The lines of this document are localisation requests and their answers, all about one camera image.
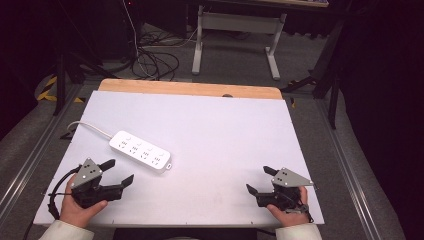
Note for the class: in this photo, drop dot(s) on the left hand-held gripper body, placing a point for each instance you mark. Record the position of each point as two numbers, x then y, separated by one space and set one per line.
87 174

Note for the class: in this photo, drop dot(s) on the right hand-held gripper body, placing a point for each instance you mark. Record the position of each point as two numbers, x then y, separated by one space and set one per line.
287 178

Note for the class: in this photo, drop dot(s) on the white power strip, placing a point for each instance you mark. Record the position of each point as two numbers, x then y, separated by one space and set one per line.
140 151

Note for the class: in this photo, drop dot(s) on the person's left hand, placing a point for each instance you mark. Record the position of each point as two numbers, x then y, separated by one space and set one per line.
76 211

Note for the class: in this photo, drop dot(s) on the person's right hand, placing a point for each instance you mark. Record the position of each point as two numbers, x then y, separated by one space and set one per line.
289 217

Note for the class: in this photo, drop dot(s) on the black metal stand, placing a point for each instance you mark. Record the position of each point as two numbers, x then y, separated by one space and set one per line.
325 70
65 63

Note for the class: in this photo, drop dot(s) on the aluminium rail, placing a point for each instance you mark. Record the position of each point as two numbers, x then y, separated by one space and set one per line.
23 166
350 173

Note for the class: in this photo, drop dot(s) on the white metal desk frame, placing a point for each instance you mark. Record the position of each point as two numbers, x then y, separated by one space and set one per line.
236 22

